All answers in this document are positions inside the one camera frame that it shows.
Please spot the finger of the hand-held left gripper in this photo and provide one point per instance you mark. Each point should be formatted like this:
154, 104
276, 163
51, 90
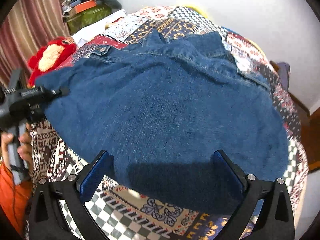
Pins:
53, 92

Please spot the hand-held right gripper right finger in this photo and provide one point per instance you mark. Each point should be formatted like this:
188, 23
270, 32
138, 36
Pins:
228, 175

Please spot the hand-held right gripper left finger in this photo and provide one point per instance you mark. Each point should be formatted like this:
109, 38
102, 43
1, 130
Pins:
96, 172

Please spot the blue denim jacket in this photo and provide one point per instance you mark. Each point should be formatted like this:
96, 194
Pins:
162, 105

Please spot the person's left hand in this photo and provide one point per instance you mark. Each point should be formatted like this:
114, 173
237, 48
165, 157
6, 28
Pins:
26, 150

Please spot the red plush toy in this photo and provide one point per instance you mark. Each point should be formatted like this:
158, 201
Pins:
50, 55

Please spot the patchwork printed blanket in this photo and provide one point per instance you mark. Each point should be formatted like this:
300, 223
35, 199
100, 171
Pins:
150, 217

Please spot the striped curtain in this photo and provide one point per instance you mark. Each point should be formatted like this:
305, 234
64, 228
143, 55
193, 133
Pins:
27, 25

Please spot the green box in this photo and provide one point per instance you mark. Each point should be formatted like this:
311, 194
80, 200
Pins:
87, 18

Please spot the person's orange clothing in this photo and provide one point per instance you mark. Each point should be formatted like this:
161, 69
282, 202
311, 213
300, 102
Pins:
12, 205

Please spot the orange box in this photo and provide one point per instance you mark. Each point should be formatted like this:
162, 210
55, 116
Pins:
85, 6

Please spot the purple backpack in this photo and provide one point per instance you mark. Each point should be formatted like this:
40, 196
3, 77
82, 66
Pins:
285, 77

